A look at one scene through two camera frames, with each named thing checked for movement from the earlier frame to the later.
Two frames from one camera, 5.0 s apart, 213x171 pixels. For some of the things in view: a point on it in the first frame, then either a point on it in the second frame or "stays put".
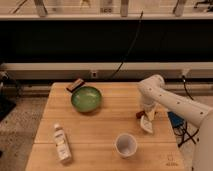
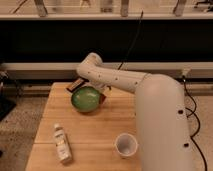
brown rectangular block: x=79 y=82 stays put
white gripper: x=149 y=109 -> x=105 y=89
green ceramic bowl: x=86 y=99 stays put
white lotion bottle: x=63 y=146 stays put
